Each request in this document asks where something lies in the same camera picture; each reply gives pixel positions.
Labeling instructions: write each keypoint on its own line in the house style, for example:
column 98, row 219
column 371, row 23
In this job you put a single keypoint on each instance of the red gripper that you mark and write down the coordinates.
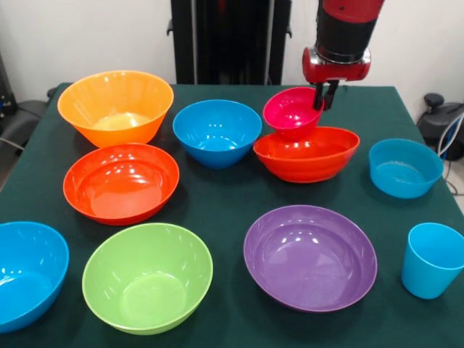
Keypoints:
column 337, row 71

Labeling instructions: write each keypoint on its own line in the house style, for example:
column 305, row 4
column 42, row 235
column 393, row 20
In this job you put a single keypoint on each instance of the small pink bowl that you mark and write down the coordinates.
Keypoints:
column 286, row 112

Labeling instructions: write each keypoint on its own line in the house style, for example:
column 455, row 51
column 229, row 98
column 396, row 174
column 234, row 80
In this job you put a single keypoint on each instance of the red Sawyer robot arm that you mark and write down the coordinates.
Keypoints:
column 344, row 32

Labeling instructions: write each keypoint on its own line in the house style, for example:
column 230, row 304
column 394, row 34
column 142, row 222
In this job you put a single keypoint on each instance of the red-orange bowl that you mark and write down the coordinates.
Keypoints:
column 123, row 181
column 308, row 163

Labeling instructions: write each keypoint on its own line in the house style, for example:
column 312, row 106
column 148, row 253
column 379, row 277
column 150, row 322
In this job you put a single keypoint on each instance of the low blue ridged bowl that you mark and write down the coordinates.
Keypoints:
column 402, row 170

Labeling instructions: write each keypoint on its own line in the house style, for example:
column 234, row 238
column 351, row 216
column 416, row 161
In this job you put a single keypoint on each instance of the medium blue bowl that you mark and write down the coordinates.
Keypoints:
column 217, row 127

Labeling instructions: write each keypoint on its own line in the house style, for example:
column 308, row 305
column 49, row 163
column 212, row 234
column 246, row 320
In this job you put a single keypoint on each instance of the dark green table cloth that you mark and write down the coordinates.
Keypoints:
column 217, row 203

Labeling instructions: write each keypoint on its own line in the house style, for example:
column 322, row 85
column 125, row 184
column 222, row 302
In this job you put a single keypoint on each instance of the purple bowl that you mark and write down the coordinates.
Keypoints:
column 310, row 261

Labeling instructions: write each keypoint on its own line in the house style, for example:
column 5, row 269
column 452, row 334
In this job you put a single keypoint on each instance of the blue cup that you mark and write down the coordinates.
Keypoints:
column 427, row 268

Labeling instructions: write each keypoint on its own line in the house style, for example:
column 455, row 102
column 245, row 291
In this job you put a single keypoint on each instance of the large orange bowl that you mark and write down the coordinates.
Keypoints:
column 116, row 94

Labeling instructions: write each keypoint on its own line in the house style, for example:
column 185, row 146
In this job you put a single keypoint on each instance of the green bowl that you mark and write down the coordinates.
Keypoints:
column 146, row 279

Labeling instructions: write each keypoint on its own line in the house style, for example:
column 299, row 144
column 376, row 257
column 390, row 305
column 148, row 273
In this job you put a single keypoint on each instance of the large blue bowl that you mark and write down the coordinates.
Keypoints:
column 29, row 275

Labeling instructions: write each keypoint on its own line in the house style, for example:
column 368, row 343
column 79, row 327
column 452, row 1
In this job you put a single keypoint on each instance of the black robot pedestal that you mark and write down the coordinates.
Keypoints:
column 232, row 43

